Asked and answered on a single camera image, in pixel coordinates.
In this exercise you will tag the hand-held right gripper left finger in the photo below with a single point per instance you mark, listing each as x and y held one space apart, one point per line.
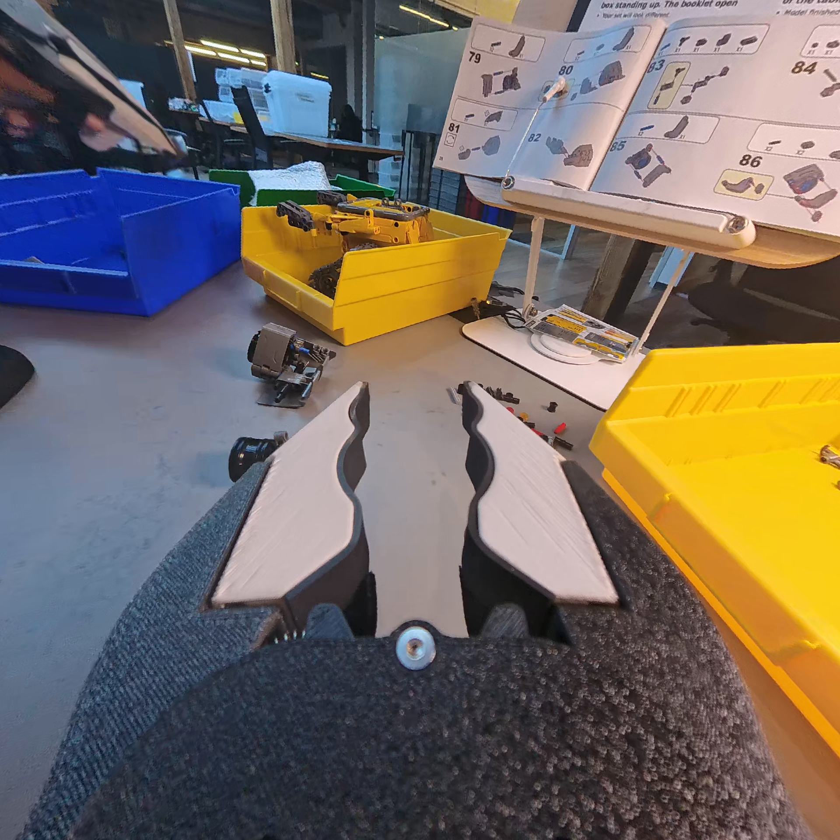
295 518

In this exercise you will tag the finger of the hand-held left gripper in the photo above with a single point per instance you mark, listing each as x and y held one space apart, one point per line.
85 82

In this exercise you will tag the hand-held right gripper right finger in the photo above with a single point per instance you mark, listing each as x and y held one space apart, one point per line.
531 518

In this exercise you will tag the black toy wheel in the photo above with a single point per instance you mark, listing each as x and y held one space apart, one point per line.
253 453

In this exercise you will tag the grey desk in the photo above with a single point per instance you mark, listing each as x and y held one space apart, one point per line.
131 492

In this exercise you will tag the pile of small brick pieces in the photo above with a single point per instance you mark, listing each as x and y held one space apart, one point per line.
505 395

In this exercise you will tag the grey black brick model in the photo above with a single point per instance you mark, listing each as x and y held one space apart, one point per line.
275 348

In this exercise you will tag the black office chair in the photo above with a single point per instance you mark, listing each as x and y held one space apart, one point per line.
253 124

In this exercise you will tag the yellow printed leaflet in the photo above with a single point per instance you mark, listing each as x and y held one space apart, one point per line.
584 334

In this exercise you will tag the yellow storage bin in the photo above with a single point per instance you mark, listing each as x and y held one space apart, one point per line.
735 525
407 289

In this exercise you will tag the white storage box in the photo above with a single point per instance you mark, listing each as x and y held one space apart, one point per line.
298 105

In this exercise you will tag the white foam block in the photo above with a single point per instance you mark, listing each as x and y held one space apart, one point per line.
289 176

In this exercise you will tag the black chair armrest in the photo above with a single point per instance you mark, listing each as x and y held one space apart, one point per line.
13 374

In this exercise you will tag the green storage bin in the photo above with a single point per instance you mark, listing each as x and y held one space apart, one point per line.
367 187

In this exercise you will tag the yellow toy tracked vehicle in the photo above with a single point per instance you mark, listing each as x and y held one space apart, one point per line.
387 223

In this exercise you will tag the white booklet stand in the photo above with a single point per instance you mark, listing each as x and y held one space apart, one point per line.
623 213

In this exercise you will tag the white instruction booklet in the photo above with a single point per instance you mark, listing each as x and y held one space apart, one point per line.
689 118

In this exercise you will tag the wooden support post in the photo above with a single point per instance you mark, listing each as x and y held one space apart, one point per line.
283 33
178 46

